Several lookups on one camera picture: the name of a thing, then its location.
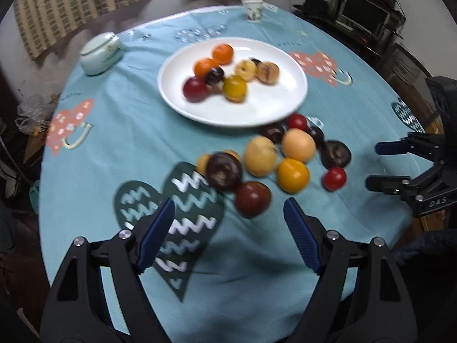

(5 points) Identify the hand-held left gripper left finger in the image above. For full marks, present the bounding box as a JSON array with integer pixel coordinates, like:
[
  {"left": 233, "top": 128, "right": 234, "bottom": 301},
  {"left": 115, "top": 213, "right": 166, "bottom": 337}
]
[{"left": 40, "top": 197, "right": 176, "bottom": 343}]

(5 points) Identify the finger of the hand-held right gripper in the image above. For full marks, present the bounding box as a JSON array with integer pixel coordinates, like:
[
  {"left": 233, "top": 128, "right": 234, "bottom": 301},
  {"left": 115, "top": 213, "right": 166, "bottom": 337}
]
[
  {"left": 375, "top": 132, "right": 445, "bottom": 161},
  {"left": 365, "top": 166, "right": 448, "bottom": 199}
]

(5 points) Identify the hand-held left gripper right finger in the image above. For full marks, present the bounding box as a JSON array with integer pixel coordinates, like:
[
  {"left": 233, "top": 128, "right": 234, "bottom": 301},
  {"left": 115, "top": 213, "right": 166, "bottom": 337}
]
[{"left": 283, "top": 196, "right": 418, "bottom": 343}]

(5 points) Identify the small red plum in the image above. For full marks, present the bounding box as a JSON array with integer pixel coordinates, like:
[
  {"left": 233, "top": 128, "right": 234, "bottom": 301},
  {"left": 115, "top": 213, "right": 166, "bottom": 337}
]
[{"left": 323, "top": 167, "right": 348, "bottom": 191}]

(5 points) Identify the dark brown mangosteen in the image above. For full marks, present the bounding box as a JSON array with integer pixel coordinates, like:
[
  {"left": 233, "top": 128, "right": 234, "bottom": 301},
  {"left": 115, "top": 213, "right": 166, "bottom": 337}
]
[
  {"left": 320, "top": 140, "right": 352, "bottom": 169},
  {"left": 206, "top": 152, "right": 244, "bottom": 193}
]

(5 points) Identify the yellow tangerine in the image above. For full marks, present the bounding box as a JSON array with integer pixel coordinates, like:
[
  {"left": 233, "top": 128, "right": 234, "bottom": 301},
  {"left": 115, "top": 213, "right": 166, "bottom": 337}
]
[
  {"left": 276, "top": 158, "right": 310, "bottom": 194},
  {"left": 222, "top": 75, "right": 248, "bottom": 102}
]

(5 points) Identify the dark red plum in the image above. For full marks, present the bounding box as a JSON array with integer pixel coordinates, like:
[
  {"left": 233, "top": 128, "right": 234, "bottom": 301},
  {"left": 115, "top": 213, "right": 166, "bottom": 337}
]
[{"left": 234, "top": 182, "right": 272, "bottom": 219}]

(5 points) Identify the pale orange apricot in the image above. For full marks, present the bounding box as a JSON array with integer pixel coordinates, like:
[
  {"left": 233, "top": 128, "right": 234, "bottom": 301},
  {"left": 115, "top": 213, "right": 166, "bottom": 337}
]
[{"left": 281, "top": 129, "right": 317, "bottom": 163}]

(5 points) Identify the tan pear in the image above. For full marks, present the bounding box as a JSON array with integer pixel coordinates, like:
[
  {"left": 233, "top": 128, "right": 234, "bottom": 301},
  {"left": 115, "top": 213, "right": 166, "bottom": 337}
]
[
  {"left": 256, "top": 62, "right": 280, "bottom": 86},
  {"left": 234, "top": 59, "right": 258, "bottom": 81},
  {"left": 244, "top": 136, "right": 278, "bottom": 177}
]

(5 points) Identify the white plate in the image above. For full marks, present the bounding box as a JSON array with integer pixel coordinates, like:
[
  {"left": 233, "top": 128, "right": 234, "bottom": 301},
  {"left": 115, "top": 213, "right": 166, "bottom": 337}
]
[{"left": 158, "top": 37, "right": 308, "bottom": 127}]

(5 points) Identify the orange tangerine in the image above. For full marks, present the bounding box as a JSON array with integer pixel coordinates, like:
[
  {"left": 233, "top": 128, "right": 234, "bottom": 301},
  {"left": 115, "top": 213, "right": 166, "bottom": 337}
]
[
  {"left": 193, "top": 58, "right": 219, "bottom": 77},
  {"left": 212, "top": 43, "right": 234, "bottom": 65}
]

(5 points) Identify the person's right forearm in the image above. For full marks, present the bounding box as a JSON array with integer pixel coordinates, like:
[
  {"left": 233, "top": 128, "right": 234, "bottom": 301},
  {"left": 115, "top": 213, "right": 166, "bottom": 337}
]
[{"left": 391, "top": 218, "right": 457, "bottom": 268}]

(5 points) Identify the black media stand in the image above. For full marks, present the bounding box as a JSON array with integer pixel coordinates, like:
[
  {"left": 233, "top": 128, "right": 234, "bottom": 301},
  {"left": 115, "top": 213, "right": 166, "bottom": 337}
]
[{"left": 293, "top": 0, "right": 457, "bottom": 122}]

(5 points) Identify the blue printed tablecloth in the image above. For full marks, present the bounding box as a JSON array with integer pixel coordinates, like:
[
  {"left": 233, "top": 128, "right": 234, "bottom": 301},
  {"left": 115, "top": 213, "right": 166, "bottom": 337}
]
[{"left": 37, "top": 5, "right": 434, "bottom": 343}]

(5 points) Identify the black monitor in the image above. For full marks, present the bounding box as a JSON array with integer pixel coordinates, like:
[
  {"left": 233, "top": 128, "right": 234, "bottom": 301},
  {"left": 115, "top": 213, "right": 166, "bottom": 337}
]
[{"left": 339, "top": 0, "right": 393, "bottom": 36}]

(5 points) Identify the wooden side table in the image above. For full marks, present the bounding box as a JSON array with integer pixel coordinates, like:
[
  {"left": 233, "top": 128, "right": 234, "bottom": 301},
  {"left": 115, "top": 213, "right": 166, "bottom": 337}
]
[{"left": 14, "top": 93, "right": 61, "bottom": 172}]

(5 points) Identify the black hat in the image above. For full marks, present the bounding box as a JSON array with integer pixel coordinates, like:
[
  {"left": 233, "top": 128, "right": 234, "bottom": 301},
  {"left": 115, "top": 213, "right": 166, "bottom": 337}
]
[{"left": 303, "top": 0, "right": 332, "bottom": 11}]

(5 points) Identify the clear plastic bag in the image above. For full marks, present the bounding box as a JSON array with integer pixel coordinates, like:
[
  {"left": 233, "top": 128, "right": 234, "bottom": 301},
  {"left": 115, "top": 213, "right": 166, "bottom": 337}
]
[{"left": 16, "top": 93, "right": 61, "bottom": 136}]

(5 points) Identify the white ceramic lidded jar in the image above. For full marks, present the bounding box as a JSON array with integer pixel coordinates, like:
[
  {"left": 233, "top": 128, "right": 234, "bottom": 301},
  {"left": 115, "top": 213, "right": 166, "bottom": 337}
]
[{"left": 79, "top": 32, "right": 124, "bottom": 76}]

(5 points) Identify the printed paper cup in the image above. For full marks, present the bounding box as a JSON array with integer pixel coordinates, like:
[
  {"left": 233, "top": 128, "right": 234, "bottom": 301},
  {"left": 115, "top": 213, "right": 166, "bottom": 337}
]
[{"left": 242, "top": 0, "right": 264, "bottom": 23}]

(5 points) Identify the beige checked curtain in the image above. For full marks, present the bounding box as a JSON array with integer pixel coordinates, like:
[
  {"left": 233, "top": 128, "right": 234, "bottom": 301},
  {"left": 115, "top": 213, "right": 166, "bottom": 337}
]
[{"left": 14, "top": 0, "right": 151, "bottom": 61}]

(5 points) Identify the green broom white handle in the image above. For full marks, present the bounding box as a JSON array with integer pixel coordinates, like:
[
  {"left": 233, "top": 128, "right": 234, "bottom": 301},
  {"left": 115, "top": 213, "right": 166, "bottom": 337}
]
[{"left": 29, "top": 180, "right": 41, "bottom": 215}]

